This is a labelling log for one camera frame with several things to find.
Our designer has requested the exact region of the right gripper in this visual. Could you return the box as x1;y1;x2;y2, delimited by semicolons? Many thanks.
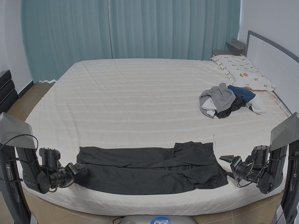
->
220;155;251;182

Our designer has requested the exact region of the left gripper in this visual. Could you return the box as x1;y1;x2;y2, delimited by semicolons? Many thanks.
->
58;166;75;188

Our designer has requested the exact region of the black T-shirt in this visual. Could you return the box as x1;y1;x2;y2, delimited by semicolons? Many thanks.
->
76;142;229;195

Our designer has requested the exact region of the pile of clothes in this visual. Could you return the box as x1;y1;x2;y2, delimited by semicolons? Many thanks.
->
199;83;267;119

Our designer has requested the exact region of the bed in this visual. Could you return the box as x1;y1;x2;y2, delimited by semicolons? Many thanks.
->
22;30;299;216

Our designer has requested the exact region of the white printed pillow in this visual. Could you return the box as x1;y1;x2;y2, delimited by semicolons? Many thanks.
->
210;54;276;92

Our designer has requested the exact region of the black chest of drawers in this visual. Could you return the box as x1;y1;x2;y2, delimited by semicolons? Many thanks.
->
0;70;20;113

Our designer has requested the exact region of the grey bedside table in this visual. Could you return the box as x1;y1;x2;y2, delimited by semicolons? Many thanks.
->
212;37;246;56

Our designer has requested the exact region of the blue-green curtain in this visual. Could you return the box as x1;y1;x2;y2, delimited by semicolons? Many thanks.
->
109;0;241;61
21;0;112;83

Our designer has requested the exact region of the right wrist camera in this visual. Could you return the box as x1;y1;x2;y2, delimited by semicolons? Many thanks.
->
230;156;241;170

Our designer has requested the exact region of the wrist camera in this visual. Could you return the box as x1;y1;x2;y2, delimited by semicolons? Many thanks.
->
230;156;241;170
67;162;81;176

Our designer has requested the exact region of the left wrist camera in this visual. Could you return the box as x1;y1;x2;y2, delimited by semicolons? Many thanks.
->
67;162;81;176

